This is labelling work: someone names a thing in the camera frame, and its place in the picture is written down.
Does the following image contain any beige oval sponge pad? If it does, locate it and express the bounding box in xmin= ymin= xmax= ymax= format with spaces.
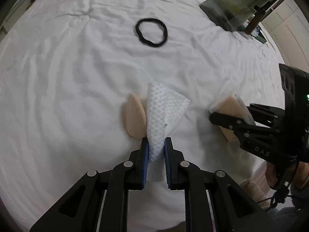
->
xmin=125 ymin=94 xmax=147 ymax=139

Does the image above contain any green metal tray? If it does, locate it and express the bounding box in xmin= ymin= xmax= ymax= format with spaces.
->
xmin=237 ymin=20 xmax=267 ymax=44

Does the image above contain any black hair band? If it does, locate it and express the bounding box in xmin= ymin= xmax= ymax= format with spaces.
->
xmin=134 ymin=18 xmax=169 ymax=48

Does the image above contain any beige packaged sponge pack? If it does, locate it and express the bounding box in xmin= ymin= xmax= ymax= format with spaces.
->
xmin=208 ymin=94 xmax=257 ymax=142

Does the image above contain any person's right hand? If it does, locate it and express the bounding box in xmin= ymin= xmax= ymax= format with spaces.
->
xmin=265 ymin=162 xmax=308 ymax=190

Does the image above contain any white wardrobe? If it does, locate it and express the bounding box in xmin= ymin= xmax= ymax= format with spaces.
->
xmin=261 ymin=0 xmax=308 ymax=72

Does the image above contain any white mesh cloth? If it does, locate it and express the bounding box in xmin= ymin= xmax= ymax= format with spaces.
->
xmin=147 ymin=82 xmax=190 ymax=182

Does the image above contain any white bed duvet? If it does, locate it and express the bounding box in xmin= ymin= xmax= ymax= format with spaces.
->
xmin=1 ymin=0 xmax=284 ymax=231

